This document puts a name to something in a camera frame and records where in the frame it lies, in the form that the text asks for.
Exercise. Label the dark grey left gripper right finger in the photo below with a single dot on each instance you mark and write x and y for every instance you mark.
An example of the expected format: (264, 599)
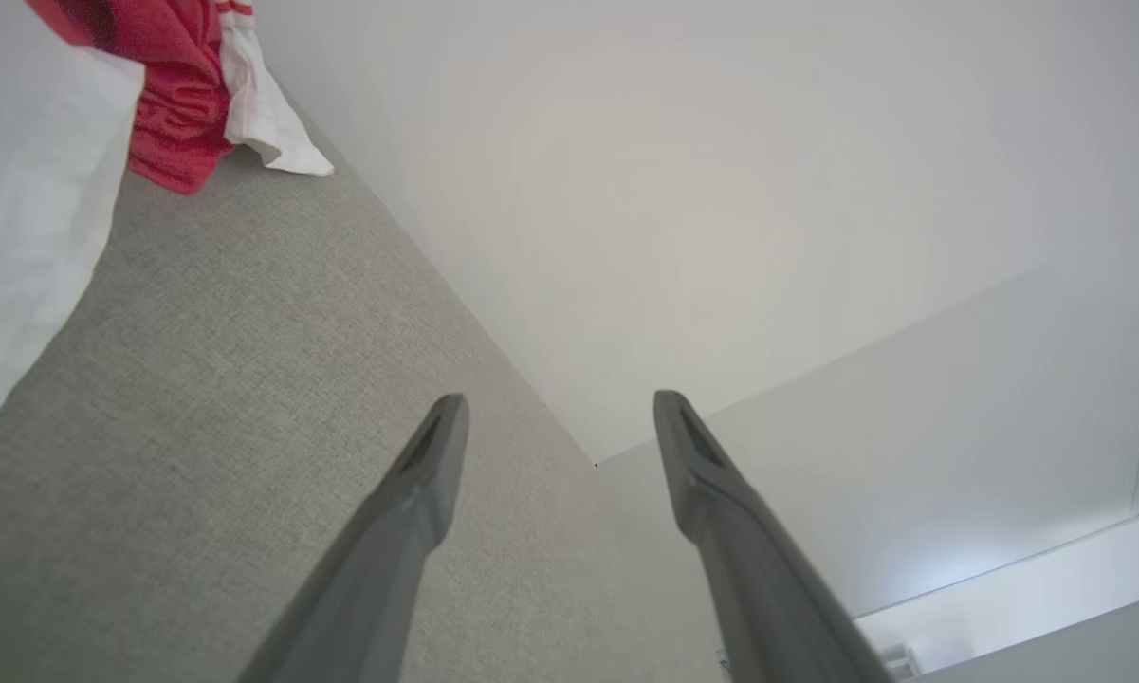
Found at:
(768, 607)

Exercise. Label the red shirt with white sleeves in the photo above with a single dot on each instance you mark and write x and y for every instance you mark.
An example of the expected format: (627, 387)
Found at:
(175, 123)

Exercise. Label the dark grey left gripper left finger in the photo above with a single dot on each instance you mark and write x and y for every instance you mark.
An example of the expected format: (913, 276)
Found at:
(379, 588)

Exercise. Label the white cloth piece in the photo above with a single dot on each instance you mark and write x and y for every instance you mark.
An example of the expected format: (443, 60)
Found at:
(28, 218)

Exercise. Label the grey fabric sofa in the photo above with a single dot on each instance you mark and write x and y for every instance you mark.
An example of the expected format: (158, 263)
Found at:
(247, 379)

